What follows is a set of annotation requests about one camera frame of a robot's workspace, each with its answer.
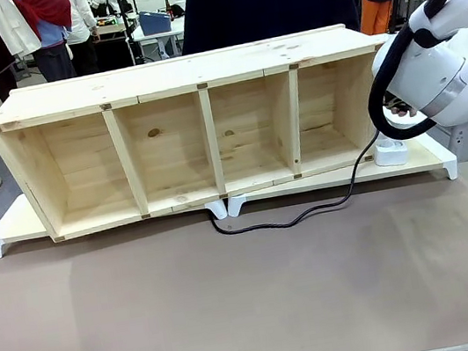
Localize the black power cable with plug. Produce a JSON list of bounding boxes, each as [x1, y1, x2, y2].
[[199, 130, 395, 240]]

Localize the person's left hand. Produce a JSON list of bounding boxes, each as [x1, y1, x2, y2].
[[384, 98, 420, 121]]

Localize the white riser with wooden top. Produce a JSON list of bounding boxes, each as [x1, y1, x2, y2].
[[221, 132, 462, 219], [0, 162, 230, 259]]

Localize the mannequin in white lab coat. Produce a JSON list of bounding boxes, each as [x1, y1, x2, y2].
[[0, 0, 42, 60]]

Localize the mannequin in red and blue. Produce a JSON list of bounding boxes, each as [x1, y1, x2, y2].
[[12, 0, 84, 84]]

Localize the person in white coat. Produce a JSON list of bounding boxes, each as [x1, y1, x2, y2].
[[59, 0, 106, 78]]

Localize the dark background workbench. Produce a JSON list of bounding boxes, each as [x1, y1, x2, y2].
[[89, 16, 137, 72]]

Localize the black tripod stand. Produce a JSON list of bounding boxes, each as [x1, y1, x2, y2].
[[111, 0, 147, 68]]

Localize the light wooden four-compartment shelf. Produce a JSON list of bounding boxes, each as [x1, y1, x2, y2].
[[0, 17, 411, 252]]

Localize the white background table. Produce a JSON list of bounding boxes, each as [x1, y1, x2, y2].
[[129, 15, 192, 65]]

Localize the blue plastic box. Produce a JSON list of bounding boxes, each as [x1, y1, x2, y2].
[[138, 6, 175, 38]]

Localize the person in navy FILA sweater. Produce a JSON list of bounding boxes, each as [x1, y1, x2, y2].
[[173, 0, 362, 60]]

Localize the white power strip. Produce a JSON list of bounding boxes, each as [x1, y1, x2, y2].
[[370, 133, 412, 170]]

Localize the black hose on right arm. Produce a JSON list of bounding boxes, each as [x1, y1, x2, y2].
[[350, 0, 468, 146]]

